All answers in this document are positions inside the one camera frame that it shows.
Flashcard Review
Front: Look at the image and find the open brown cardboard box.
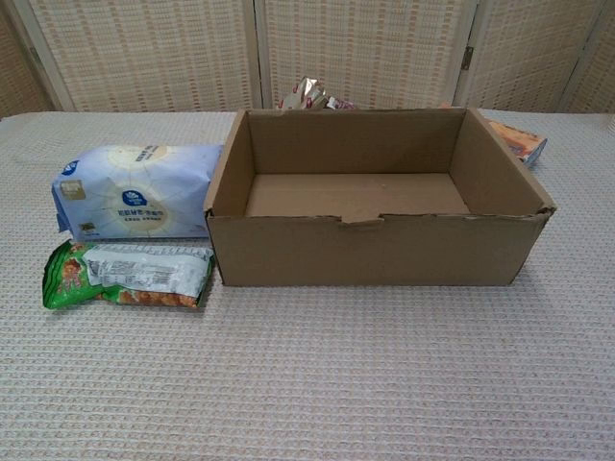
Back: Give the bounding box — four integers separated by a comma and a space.
202, 107, 558, 288

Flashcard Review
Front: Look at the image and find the blue white tissue pack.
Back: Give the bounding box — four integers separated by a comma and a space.
51, 142, 227, 241

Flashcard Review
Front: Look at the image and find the beige woven tablecloth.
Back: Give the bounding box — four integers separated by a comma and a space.
0, 108, 615, 461

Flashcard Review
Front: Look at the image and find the orange package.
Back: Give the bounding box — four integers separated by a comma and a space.
437, 101, 549, 168

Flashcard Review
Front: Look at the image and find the woven folding screen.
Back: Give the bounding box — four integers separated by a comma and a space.
0, 0, 615, 119

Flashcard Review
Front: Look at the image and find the gold brown snack packet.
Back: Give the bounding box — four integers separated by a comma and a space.
282, 76, 331, 110

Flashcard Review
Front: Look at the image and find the green snack bag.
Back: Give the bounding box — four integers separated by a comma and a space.
42, 238, 215, 312

